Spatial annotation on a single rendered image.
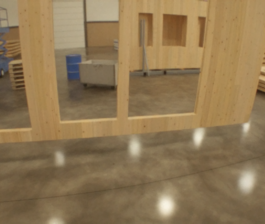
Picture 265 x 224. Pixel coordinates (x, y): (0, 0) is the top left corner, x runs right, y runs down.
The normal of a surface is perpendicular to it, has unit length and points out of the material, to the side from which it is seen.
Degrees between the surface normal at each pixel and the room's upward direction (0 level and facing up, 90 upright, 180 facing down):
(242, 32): 90
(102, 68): 90
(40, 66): 90
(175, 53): 90
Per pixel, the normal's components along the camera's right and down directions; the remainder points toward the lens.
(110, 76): -0.32, 0.37
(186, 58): 0.26, 0.37
